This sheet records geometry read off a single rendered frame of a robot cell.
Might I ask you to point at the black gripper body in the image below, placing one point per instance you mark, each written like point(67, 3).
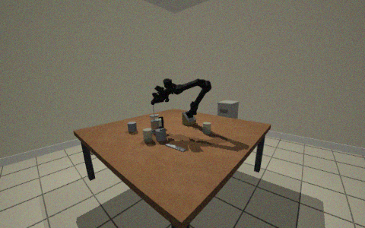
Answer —
point(164, 95)

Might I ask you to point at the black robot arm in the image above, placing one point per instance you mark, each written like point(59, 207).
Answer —
point(179, 88)

